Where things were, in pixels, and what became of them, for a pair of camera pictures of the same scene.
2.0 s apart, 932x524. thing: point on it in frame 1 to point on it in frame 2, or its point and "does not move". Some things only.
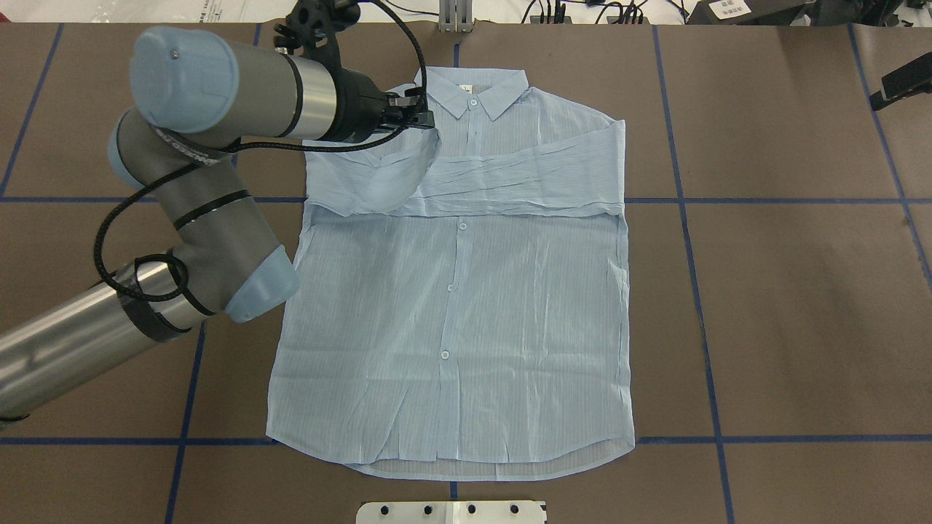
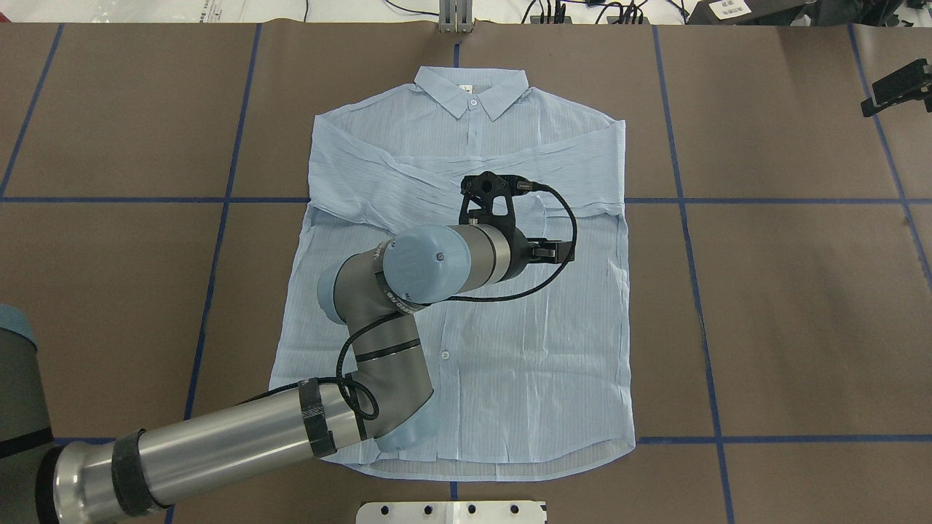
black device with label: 709,12 does not move
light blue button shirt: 456,306 does not move
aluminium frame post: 455,16 does not move
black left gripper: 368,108 to 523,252
